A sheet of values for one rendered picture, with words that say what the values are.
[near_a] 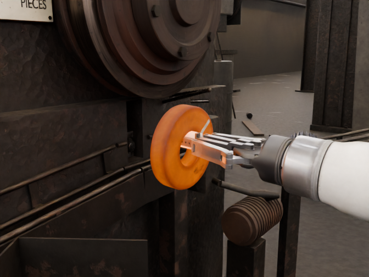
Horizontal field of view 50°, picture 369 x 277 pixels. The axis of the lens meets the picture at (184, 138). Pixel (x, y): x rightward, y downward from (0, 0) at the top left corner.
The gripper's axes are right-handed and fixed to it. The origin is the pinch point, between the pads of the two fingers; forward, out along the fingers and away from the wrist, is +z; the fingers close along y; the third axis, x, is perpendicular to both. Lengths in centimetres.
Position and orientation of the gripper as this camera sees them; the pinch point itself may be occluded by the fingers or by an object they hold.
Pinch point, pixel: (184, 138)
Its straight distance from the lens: 71.9
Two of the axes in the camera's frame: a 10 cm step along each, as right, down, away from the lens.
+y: 6.0, -1.8, 7.8
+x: 0.4, -9.7, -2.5
